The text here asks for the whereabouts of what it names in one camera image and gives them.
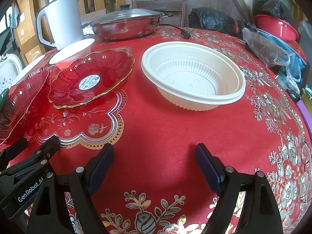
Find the glass pot lid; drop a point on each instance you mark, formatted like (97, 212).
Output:
(126, 13)

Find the white electric kettle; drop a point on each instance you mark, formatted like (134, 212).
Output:
(65, 22)

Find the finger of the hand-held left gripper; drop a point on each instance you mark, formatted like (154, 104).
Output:
(14, 151)
(46, 148)

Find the red floral tablecloth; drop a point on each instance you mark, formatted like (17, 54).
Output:
(158, 131)

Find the purple object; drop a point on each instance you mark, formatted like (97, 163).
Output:
(306, 112)

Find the brown cardboard box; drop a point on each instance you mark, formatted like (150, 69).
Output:
(35, 53)
(26, 17)

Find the blue plastic bag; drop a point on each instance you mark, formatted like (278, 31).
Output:
(296, 63)

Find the red plastic basin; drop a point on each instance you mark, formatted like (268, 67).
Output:
(277, 29)

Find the white bowl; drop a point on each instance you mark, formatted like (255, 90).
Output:
(73, 50)
(29, 68)

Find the white ornate chair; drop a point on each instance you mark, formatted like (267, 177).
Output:
(9, 65)

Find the cream plastic bowl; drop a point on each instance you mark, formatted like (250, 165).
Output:
(190, 78)

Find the clear plastic bag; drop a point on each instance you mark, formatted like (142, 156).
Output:
(263, 46)

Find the black plastic bag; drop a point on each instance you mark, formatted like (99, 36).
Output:
(212, 20)
(265, 4)

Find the stainless steel pot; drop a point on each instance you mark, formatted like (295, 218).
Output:
(121, 30)

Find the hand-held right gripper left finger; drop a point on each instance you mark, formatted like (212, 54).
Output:
(101, 168)

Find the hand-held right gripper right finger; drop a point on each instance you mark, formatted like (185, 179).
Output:
(209, 170)

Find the red glass plate with sticker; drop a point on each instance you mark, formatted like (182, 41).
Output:
(107, 73)

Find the black power plug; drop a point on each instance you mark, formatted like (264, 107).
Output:
(186, 33)

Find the wooden chair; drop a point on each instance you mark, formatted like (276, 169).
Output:
(158, 4)

